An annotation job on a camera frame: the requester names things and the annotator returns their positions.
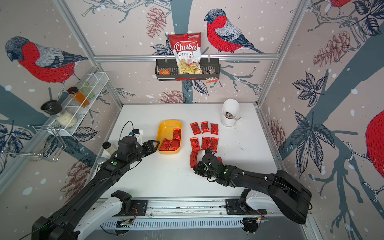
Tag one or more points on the white paper cup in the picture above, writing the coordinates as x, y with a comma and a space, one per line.
230, 113

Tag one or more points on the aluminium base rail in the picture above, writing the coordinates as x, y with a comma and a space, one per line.
159, 214

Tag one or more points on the Chuba cassava chips bag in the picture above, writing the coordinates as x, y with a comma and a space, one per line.
187, 50

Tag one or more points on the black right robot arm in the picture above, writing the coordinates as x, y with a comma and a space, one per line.
291, 197

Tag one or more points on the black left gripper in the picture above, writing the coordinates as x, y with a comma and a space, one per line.
152, 149

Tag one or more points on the black lid salt jar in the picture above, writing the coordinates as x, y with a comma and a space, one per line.
62, 116

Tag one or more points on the black wire wall basket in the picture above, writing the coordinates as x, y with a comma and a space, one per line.
167, 70

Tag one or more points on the small glass spice jar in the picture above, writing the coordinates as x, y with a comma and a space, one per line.
100, 161
107, 146

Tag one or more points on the green item on shelf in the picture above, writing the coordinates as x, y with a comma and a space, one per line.
87, 90

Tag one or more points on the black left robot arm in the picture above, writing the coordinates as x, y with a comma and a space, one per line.
62, 224

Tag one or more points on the chrome wire rack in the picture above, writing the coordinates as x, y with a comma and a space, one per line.
35, 142

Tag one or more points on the orange spice jar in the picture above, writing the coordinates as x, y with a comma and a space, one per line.
75, 93

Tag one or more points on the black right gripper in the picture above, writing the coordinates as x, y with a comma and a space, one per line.
199, 165

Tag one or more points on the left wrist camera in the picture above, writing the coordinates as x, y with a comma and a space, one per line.
138, 134

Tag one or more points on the white wire wall shelf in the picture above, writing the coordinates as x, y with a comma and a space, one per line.
98, 81

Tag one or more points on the yellow plastic storage box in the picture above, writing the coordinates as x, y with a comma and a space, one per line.
165, 130

